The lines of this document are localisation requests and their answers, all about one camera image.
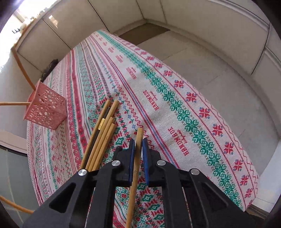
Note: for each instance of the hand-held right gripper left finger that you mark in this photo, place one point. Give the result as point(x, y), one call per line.
point(131, 163)

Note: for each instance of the pink perforated utensil holder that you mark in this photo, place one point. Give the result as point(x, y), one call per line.
point(48, 105)

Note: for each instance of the black chopstick with gold band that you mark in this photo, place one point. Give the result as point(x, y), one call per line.
point(105, 114)

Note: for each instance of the patterned woven tablecloth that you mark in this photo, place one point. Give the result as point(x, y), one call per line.
point(153, 98)

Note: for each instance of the bamboo chopstick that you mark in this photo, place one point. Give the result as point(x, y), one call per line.
point(136, 166)
point(22, 68)
point(105, 136)
point(13, 103)
point(93, 137)
point(108, 140)

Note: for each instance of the bundle of chopsticks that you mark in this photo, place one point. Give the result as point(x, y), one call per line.
point(111, 113)

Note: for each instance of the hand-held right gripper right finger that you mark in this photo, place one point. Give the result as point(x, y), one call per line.
point(144, 163)

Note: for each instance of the dark object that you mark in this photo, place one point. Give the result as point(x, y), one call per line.
point(49, 66)

